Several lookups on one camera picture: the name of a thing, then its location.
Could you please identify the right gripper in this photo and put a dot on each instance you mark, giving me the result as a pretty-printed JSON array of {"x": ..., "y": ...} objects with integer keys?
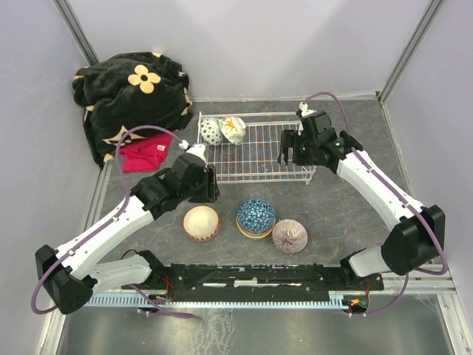
[{"x": 291, "y": 139}]

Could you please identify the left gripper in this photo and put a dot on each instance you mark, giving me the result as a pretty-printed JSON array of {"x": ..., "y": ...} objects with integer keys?
[{"x": 211, "y": 192}]

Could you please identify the white wire dish rack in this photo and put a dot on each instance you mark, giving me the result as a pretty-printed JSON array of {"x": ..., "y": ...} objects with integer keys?
[{"x": 255, "y": 160}]

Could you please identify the red patterned bowl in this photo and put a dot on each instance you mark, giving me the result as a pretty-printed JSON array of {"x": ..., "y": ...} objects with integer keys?
[{"x": 210, "y": 131}]

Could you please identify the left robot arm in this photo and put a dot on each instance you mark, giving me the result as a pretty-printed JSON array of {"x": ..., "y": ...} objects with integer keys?
[{"x": 71, "y": 273}]

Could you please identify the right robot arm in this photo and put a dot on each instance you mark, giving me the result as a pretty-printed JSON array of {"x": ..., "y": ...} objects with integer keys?
[{"x": 416, "y": 232}]

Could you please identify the blue triangle patterned bowl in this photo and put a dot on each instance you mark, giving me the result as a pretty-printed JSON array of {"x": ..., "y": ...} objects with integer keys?
[{"x": 256, "y": 215}]

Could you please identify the red cloth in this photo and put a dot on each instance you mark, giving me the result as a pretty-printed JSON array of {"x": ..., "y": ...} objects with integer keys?
[{"x": 145, "y": 155}]

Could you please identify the purple striped bowl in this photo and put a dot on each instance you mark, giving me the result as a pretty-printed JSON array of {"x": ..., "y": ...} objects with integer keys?
[{"x": 289, "y": 237}]

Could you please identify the black floral fleece blanket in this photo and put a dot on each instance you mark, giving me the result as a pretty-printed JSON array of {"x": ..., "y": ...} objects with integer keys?
[{"x": 126, "y": 95}]

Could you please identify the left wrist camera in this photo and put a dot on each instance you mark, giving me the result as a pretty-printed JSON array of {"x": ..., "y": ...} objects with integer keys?
[{"x": 196, "y": 149}]

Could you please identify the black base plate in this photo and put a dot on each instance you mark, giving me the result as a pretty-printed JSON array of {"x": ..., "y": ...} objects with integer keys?
[{"x": 274, "y": 283}]

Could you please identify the aluminium frame rail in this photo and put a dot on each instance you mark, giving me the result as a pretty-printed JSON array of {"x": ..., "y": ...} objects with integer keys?
[{"x": 131, "y": 295}]

